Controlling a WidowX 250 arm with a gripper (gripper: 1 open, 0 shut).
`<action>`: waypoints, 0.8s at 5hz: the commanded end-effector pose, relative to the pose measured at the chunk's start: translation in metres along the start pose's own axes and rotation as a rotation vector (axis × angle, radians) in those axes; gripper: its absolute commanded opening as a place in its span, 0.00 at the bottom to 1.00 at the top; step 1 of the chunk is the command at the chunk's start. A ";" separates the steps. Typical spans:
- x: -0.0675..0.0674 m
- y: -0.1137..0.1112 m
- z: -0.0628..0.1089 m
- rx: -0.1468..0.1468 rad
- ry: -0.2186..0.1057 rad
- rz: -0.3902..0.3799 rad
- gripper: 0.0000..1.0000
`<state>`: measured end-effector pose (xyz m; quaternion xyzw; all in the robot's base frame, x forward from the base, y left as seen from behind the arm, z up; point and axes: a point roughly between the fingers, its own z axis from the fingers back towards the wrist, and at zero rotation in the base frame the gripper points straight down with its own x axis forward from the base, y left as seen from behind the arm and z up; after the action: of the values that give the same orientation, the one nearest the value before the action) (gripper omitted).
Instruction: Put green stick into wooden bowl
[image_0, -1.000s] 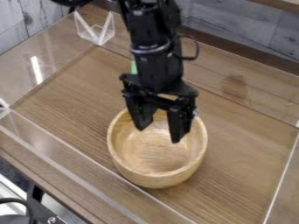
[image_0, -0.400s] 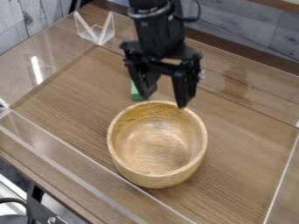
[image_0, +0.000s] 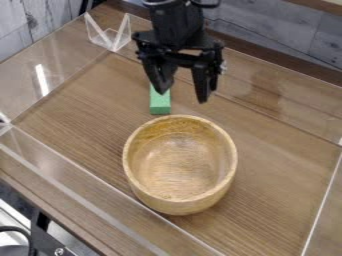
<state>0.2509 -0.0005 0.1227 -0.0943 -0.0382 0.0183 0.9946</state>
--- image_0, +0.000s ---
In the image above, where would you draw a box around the black cable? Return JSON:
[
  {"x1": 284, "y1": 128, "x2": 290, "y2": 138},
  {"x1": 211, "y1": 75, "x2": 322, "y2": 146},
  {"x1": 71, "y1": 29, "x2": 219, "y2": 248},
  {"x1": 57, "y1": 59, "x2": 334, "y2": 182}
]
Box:
[{"x1": 0, "y1": 225, "x2": 35, "y2": 256}]

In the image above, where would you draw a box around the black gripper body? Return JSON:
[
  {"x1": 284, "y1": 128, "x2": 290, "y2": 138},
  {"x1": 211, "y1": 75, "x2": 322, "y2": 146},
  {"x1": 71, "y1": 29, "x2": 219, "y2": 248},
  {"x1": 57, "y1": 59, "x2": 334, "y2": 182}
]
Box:
[{"x1": 132, "y1": 31, "x2": 226, "y2": 72}]

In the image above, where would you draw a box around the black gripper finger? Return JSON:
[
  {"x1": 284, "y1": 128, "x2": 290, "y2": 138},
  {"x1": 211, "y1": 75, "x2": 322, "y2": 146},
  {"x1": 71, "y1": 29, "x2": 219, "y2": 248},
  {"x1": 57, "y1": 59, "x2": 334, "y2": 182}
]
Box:
[
  {"x1": 142, "y1": 58, "x2": 178, "y2": 95},
  {"x1": 191, "y1": 62, "x2": 218, "y2": 103}
]

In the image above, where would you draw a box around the wooden bowl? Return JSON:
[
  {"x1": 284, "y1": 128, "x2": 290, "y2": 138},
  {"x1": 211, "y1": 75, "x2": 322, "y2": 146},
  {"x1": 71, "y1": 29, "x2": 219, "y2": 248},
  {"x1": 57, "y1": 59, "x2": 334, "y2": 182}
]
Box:
[{"x1": 122, "y1": 114, "x2": 238, "y2": 215}]

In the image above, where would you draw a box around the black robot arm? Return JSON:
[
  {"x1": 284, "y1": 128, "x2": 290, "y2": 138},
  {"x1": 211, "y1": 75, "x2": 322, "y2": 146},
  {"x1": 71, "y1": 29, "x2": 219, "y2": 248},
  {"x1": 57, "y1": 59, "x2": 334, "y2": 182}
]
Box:
[{"x1": 131, "y1": 0, "x2": 224, "y2": 103}]

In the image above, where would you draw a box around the clear acrylic enclosure wall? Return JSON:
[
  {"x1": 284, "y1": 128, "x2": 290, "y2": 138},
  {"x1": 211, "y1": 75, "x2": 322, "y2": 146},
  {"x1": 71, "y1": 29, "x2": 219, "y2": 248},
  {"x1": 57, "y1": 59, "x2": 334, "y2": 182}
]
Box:
[{"x1": 0, "y1": 20, "x2": 342, "y2": 256}]

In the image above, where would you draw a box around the black table frame leg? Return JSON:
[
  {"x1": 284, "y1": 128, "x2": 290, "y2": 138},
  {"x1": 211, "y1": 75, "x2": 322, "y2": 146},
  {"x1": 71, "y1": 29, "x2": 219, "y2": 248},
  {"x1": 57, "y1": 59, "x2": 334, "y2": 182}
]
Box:
[{"x1": 31, "y1": 209, "x2": 76, "y2": 256}]

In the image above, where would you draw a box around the green rectangular stick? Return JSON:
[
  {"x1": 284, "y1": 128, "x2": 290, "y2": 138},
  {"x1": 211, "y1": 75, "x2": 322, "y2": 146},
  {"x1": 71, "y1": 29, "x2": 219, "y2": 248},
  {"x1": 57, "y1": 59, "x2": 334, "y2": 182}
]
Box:
[{"x1": 150, "y1": 86, "x2": 171, "y2": 115}]

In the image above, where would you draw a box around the clear acrylic corner bracket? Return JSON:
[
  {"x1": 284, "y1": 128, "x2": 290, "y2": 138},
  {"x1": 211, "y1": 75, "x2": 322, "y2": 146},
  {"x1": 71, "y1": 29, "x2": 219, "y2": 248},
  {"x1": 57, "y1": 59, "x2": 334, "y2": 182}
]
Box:
[{"x1": 84, "y1": 13, "x2": 131, "y2": 52}]

